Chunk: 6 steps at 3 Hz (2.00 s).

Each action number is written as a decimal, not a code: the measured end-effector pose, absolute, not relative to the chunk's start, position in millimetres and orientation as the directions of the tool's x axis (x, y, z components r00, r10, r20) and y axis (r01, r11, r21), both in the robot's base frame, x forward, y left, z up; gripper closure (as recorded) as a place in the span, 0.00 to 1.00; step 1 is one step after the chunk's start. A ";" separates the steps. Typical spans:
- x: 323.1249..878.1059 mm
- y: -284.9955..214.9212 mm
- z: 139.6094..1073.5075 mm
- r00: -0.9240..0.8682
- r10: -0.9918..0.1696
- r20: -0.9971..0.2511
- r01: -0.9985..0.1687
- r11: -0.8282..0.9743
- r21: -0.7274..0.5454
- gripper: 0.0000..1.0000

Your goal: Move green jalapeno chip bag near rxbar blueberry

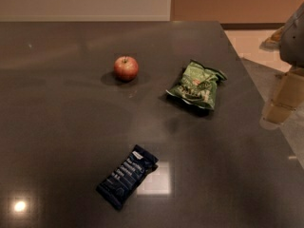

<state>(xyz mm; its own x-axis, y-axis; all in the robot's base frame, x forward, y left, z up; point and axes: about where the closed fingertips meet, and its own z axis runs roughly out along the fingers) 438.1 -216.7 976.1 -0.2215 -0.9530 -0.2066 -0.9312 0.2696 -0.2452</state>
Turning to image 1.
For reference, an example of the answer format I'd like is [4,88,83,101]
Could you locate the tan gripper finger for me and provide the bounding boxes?
[262,88,294,124]
[278,67,304,109]

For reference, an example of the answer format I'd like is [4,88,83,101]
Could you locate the green jalapeno chip bag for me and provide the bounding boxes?
[167,60,227,110]

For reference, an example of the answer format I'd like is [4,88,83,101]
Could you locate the dark blue rxbar wrapper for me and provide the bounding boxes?
[96,144,159,210]

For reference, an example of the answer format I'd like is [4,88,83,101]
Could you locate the red apple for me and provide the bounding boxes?
[114,56,139,82]

